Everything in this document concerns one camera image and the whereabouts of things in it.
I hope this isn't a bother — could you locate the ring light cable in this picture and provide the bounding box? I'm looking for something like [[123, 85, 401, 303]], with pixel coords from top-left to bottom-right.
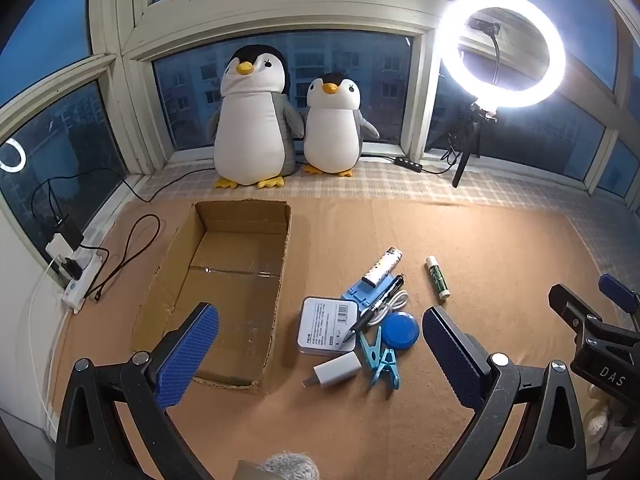
[[360, 130, 461, 177]]

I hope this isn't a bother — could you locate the black pen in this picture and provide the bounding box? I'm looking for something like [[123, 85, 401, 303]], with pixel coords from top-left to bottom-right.
[[339, 274, 407, 346]]

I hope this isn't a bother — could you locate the white USB cable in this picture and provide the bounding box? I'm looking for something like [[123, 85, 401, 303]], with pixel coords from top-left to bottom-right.
[[365, 290, 410, 328]]

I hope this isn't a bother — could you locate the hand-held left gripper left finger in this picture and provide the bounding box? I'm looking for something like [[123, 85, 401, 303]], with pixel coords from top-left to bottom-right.
[[55, 302, 221, 480]]

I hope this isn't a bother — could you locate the white wall charger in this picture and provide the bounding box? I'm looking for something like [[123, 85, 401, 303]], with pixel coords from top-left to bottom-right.
[[46, 232, 76, 261]]

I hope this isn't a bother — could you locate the white USB charger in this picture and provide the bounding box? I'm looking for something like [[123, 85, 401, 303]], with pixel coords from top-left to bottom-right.
[[301, 351, 362, 388]]

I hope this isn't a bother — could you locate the cardboard box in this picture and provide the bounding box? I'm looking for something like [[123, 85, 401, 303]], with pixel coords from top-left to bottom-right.
[[131, 200, 292, 391]]

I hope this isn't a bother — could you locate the white square tin box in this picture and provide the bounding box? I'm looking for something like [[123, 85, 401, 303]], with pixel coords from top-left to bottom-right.
[[296, 296, 360, 357]]

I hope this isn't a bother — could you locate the white power strip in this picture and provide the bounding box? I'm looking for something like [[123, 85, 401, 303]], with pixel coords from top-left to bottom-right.
[[61, 247, 112, 315]]

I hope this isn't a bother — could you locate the small penguin plush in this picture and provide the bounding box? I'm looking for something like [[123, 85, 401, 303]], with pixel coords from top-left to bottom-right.
[[301, 72, 381, 178]]

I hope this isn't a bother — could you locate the blue phone stand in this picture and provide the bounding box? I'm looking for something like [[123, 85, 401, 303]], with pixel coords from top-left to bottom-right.
[[341, 271, 393, 311]]

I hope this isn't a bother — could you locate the black tripod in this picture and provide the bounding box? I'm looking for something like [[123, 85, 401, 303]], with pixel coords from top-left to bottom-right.
[[440, 102, 496, 189]]

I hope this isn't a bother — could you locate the black phone clamp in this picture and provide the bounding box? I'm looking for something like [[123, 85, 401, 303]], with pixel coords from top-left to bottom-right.
[[467, 16, 502, 86]]

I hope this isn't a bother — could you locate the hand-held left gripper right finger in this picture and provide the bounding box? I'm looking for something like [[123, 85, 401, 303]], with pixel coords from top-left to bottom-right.
[[422, 305, 588, 480]]

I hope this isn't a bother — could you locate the black power adapter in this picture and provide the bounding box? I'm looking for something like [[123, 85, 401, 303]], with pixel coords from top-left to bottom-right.
[[59, 217, 85, 246]]

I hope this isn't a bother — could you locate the white charging cable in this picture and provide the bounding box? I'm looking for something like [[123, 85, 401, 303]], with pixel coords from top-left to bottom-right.
[[27, 255, 66, 436]]

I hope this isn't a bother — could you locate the checked cloth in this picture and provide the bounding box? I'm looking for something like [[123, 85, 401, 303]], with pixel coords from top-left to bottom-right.
[[125, 155, 640, 311]]

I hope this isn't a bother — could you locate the black USB cable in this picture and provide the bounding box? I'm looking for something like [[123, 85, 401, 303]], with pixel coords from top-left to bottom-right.
[[89, 214, 162, 305]]

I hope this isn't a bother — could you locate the person's right hand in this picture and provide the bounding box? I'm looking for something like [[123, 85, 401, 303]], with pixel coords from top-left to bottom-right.
[[582, 390, 632, 461]]

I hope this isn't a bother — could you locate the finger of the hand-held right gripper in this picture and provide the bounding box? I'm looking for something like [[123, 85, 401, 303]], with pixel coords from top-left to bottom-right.
[[597, 274, 640, 313], [548, 284, 640, 343]]

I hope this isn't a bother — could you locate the green glue stick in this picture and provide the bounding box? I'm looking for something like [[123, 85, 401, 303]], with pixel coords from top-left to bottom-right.
[[425, 256, 451, 302]]

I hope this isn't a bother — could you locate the white window frame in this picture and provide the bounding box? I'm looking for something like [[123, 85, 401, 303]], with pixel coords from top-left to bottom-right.
[[0, 0, 640, 201]]

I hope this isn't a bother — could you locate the black power cable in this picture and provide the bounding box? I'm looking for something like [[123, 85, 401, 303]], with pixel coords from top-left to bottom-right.
[[32, 169, 221, 226]]

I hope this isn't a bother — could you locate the large penguin plush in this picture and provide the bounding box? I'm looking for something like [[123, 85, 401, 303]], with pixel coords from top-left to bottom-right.
[[207, 45, 306, 190]]

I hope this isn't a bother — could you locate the patterned white lighter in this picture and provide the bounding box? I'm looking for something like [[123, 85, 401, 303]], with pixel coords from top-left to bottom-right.
[[361, 248, 403, 288]]

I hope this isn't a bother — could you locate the round blue lid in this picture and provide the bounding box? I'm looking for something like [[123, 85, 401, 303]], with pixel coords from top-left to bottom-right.
[[378, 311, 417, 348]]

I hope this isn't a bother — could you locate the person's left hand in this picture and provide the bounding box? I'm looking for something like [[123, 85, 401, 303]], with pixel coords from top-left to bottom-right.
[[262, 452, 321, 480]]

